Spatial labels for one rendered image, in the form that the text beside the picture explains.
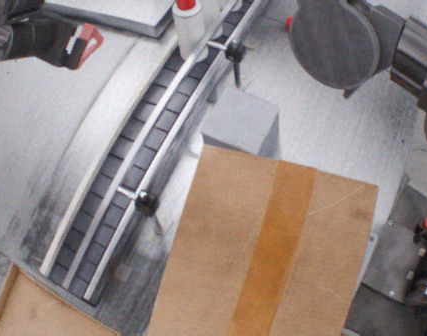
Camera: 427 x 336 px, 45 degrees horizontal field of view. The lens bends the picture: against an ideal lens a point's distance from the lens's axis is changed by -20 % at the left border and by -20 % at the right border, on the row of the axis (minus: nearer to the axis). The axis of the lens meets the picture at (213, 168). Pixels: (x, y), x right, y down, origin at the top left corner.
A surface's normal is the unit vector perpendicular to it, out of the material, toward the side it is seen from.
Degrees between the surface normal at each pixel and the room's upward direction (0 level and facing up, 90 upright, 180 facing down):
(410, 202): 0
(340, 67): 50
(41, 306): 0
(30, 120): 0
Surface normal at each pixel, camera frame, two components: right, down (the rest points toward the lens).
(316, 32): -0.46, 0.34
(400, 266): -0.07, -0.40
